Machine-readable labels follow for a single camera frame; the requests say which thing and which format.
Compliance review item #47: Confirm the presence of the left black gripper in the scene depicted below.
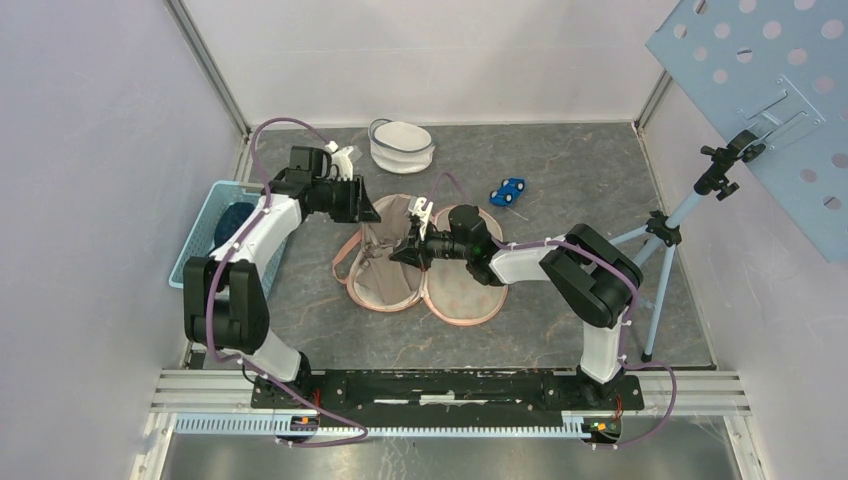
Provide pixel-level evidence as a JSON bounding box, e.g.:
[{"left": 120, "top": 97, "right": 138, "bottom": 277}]
[{"left": 312, "top": 175, "right": 381, "bottom": 225}]

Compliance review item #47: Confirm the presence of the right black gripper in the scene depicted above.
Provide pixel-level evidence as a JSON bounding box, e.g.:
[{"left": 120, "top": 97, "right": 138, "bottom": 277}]
[{"left": 389, "top": 220, "right": 471, "bottom": 273}]

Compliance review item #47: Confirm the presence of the beige taupe bra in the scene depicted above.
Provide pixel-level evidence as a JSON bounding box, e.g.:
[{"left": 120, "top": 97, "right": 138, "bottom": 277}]
[{"left": 347, "top": 194, "right": 424, "bottom": 312}]

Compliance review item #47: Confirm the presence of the floral peach laundry bag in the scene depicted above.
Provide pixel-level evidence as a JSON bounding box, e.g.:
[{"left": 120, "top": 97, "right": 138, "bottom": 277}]
[{"left": 332, "top": 228, "right": 508, "bottom": 327}]

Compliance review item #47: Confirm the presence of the white mesh laundry bag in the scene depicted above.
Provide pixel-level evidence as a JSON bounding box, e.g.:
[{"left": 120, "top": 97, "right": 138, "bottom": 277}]
[{"left": 368, "top": 118, "right": 435, "bottom": 175}]

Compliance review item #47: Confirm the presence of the dark blue lace bra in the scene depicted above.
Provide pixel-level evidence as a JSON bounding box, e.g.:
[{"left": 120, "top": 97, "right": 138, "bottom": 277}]
[{"left": 213, "top": 202, "right": 255, "bottom": 249}]

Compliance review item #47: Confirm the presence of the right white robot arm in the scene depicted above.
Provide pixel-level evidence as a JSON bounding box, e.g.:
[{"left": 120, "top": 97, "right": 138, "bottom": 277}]
[{"left": 390, "top": 205, "right": 643, "bottom": 408}]

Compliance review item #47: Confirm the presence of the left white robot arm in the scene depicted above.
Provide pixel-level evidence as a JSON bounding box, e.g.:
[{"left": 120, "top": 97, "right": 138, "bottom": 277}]
[{"left": 183, "top": 142, "right": 381, "bottom": 408}]

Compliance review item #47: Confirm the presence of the blue toy car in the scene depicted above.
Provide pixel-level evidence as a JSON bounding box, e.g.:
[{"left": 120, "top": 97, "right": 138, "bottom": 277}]
[{"left": 489, "top": 177, "right": 527, "bottom": 207}]

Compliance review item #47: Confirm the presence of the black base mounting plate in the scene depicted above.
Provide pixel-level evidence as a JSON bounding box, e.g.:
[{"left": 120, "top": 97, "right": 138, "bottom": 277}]
[{"left": 288, "top": 369, "right": 645, "bottom": 413}]

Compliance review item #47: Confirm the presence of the light blue plastic basket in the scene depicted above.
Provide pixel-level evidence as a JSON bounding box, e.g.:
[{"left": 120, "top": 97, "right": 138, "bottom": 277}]
[{"left": 168, "top": 181, "right": 262, "bottom": 290}]

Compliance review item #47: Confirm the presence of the light blue tripod stand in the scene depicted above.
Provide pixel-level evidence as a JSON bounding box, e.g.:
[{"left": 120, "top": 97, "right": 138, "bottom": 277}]
[{"left": 609, "top": 129, "right": 767, "bottom": 364}]

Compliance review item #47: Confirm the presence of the blue perforated panel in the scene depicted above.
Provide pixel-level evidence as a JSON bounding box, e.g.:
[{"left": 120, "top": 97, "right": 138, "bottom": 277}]
[{"left": 646, "top": 1, "right": 847, "bottom": 263}]

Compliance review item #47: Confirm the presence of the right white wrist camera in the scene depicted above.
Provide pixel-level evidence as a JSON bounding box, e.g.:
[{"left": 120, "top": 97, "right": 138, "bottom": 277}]
[{"left": 408, "top": 196, "right": 433, "bottom": 241}]

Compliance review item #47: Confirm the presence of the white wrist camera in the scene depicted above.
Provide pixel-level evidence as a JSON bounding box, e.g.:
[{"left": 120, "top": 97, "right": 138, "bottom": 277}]
[
  {"left": 408, "top": 196, "right": 433, "bottom": 241},
  {"left": 324, "top": 141, "right": 363, "bottom": 181}
]

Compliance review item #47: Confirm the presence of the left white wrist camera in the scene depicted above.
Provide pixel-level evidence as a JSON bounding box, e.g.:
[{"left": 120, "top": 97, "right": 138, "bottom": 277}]
[{"left": 324, "top": 141, "right": 363, "bottom": 181}]

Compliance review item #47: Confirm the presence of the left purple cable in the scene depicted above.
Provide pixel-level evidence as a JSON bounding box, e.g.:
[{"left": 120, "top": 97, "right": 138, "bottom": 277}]
[{"left": 203, "top": 117, "right": 370, "bottom": 449}]

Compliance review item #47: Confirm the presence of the purple cable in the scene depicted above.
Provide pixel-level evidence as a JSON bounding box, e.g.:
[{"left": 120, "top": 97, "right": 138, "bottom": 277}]
[
  {"left": 423, "top": 170, "right": 680, "bottom": 450},
  {"left": 203, "top": 117, "right": 370, "bottom": 449}
]

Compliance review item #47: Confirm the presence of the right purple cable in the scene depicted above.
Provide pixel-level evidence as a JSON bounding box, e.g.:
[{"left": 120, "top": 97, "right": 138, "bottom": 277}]
[{"left": 423, "top": 170, "right": 680, "bottom": 450}]

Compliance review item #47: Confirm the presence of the light blue slotted cable duct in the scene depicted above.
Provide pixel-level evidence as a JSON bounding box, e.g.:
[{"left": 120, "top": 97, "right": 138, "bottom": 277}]
[{"left": 174, "top": 413, "right": 590, "bottom": 440}]

